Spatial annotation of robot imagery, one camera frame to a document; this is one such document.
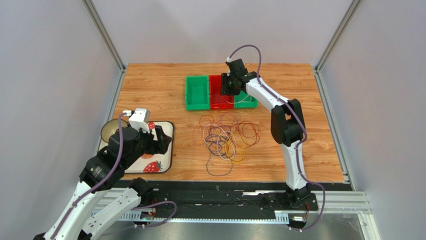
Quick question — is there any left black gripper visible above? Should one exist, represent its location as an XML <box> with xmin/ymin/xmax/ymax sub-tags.
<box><xmin>122</xmin><ymin>124</ymin><xmax>173</xmax><ymax>169</ymax></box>

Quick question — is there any white cable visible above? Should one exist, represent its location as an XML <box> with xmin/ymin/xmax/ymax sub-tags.
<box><xmin>227</xmin><ymin>94</ymin><xmax>254</xmax><ymax>105</ymax></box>

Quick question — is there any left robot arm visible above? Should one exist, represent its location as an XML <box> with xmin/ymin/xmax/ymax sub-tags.
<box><xmin>34</xmin><ymin>125</ymin><xmax>172</xmax><ymax>240</ymax></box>

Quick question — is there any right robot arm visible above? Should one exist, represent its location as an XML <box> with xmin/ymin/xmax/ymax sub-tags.
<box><xmin>221</xmin><ymin>57</ymin><xmax>311</xmax><ymax>209</ymax></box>

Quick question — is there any orange mug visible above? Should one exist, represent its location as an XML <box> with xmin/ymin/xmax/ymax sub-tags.
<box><xmin>141</xmin><ymin>153</ymin><xmax>154</xmax><ymax>159</ymax></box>

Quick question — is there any right green plastic bin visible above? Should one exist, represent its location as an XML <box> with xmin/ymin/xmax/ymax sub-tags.
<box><xmin>233</xmin><ymin>91</ymin><xmax>258</xmax><ymax>109</ymax></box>

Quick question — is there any green plastic bin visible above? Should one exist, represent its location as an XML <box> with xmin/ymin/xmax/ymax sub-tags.
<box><xmin>185</xmin><ymin>75</ymin><xmax>210</xmax><ymax>111</ymax></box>
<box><xmin>233</xmin><ymin>91</ymin><xmax>258</xmax><ymax>109</ymax></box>

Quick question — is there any strawberry print white tray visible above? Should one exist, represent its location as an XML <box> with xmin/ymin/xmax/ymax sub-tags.
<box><xmin>97</xmin><ymin>120</ymin><xmax>176</xmax><ymax>175</ymax></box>

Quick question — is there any red plastic bin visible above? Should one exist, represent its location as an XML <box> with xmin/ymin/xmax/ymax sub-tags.
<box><xmin>208</xmin><ymin>75</ymin><xmax>234</xmax><ymax>110</ymax></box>

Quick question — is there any left green plastic bin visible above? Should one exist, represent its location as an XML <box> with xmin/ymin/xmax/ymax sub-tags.
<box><xmin>185</xmin><ymin>75</ymin><xmax>210</xmax><ymax>111</ymax></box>

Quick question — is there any beige ceramic bowl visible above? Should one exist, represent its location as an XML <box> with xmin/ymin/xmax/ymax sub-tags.
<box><xmin>100</xmin><ymin>118</ymin><xmax>119</xmax><ymax>143</ymax></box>

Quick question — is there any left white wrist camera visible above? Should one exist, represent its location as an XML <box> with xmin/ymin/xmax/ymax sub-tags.
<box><xmin>123</xmin><ymin>108</ymin><xmax>151</xmax><ymax>133</ymax></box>

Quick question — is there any pink cable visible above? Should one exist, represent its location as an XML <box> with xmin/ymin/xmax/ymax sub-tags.
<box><xmin>192</xmin><ymin>113</ymin><xmax>242</xmax><ymax>161</ymax></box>

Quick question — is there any yellow cable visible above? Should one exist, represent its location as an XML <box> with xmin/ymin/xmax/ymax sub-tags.
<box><xmin>222</xmin><ymin>131</ymin><xmax>248</xmax><ymax>166</ymax></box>

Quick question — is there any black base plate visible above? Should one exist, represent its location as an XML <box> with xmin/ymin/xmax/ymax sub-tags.
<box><xmin>140</xmin><ymin>180</ymin><xmax>321</xmax><ymax>220</ymax></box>

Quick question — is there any aluminium frame rail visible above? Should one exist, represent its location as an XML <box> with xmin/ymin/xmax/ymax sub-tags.
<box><xmin>70</xmin><ymin>188</ymin><xmax>380</xmax><ymax>240</ymax></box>

